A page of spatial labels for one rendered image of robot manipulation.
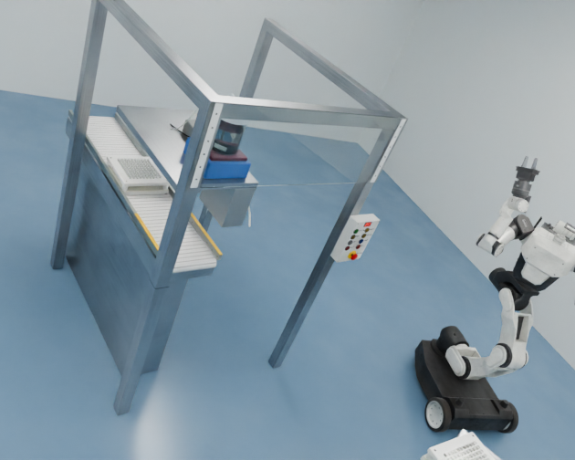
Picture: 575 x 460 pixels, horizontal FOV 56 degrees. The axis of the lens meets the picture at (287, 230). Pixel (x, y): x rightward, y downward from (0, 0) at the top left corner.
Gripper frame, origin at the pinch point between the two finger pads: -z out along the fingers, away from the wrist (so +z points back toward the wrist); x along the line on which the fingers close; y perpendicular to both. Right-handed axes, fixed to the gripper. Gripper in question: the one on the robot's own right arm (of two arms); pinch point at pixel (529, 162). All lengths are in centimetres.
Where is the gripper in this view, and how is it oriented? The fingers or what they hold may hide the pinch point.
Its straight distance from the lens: 318.4
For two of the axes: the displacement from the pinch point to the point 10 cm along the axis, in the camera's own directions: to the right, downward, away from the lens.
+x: 5.6, 2.7, -7.9
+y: -7.9, -1.2, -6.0
